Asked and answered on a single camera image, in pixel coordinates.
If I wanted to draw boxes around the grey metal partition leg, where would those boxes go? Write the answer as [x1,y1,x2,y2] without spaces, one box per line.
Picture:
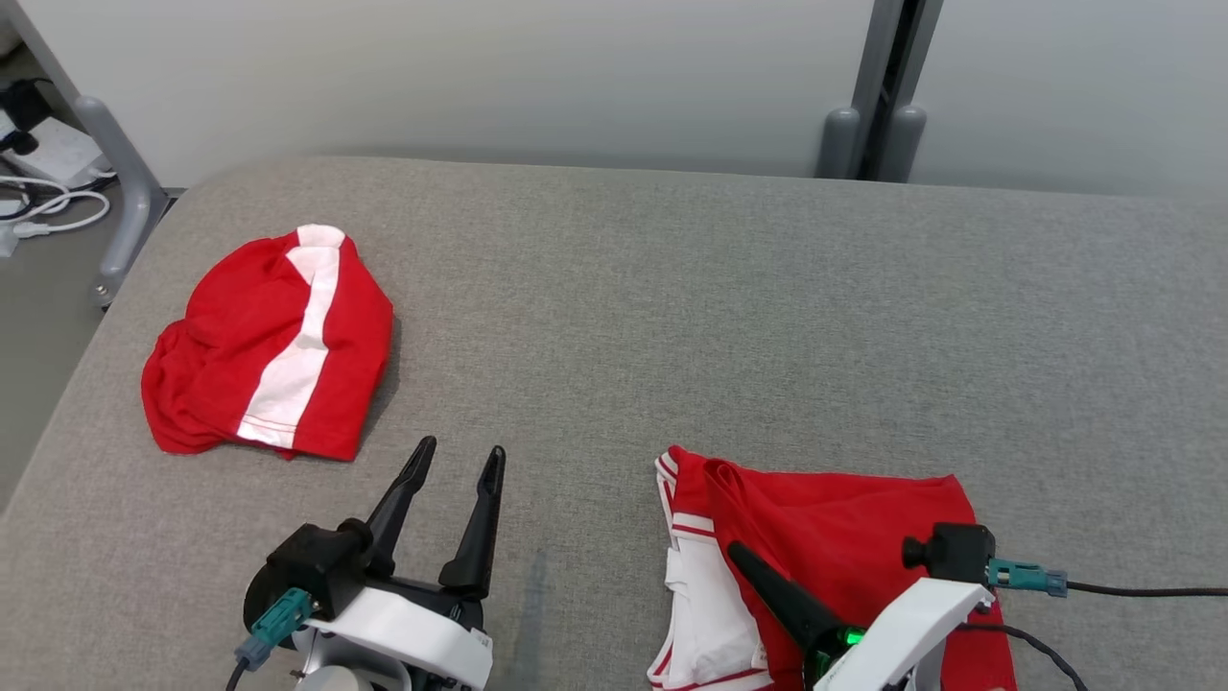
[0,0,171,310]

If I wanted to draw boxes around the camera cable teal plug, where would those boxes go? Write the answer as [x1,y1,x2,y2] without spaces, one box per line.
[225,587,314,691]
[988,559,1228,599]

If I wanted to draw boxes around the right camera cable teal plug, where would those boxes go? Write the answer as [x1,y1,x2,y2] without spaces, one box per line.
[988,559,1228,599]

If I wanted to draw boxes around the white power cable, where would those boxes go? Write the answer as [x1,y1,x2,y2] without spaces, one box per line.
[0,173,112,241]

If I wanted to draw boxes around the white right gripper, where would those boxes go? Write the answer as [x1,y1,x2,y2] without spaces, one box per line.
[726,540,995,691]

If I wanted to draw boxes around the red shorts with white stripe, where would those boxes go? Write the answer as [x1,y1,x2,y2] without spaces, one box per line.
[141,225,395,463]

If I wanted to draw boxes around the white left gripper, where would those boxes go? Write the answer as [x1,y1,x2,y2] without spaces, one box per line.
[291,436,507,691]

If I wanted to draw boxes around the white power strip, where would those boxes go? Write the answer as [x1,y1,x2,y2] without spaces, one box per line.
[0,115,116,191]

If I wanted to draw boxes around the left camera cable teal plug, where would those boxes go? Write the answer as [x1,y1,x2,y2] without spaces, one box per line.
[225,587,314,691]

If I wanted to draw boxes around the black power adapter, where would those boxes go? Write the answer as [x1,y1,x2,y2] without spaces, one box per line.
[0,80,51,156]

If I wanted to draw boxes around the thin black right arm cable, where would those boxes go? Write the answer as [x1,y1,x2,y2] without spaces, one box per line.
[955,622,1090,691]

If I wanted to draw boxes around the red white basketball jersey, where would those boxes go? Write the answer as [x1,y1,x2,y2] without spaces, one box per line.
[648,444,1018,691]

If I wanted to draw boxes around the grey rounded partition foot cap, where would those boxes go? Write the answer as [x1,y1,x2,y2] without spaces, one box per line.
[817,106,862,180]
[880,104,929,184]

